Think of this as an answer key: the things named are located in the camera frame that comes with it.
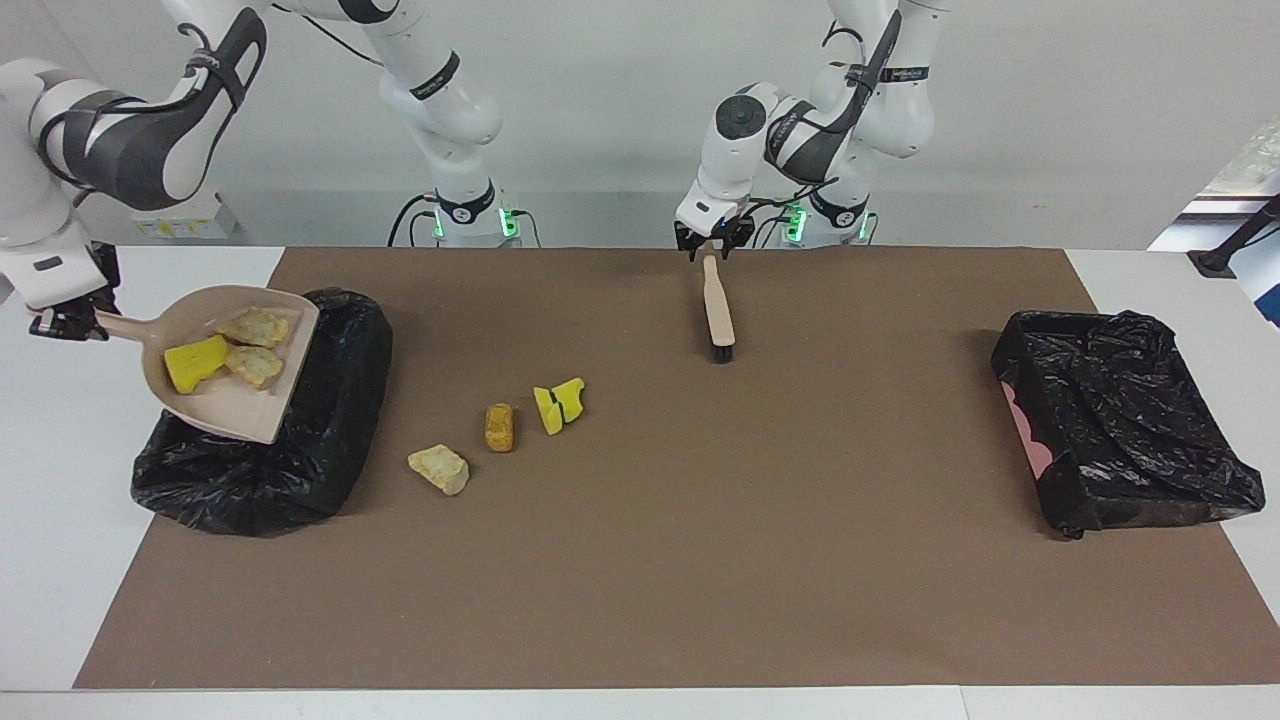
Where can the black camera stand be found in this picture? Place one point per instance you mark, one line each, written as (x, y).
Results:
(1230, 250)

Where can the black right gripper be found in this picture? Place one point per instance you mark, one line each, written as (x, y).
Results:
(107, 270)

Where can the pale beige sponge chunk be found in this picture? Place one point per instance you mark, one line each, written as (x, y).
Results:
(255, 327)
(255, 367)
(440, 470)

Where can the bright yellow sponge chunk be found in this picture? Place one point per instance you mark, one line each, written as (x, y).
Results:
(195, 366)

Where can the white wall socket box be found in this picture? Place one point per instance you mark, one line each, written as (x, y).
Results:
(200, 228)

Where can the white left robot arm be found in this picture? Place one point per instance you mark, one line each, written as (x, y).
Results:
(800, 130)

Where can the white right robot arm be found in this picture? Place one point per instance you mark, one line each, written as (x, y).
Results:
(130, 140)

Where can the brown table mat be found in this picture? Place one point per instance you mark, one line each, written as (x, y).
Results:
(600, 620)

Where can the yellow green scouring sponge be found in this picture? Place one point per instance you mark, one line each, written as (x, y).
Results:
(560, 403)

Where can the beige plastic dustpan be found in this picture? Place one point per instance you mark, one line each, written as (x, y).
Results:
(235, 410)

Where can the pink bin with black bag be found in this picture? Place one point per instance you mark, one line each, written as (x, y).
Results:
(1130, 450)

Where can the brown orange sponge chunk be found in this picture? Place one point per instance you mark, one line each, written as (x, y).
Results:
(499, 428)

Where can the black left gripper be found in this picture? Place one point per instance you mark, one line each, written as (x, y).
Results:
(715, 236)

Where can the beige hand brush black bristles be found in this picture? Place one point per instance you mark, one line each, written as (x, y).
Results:
(719, 310)

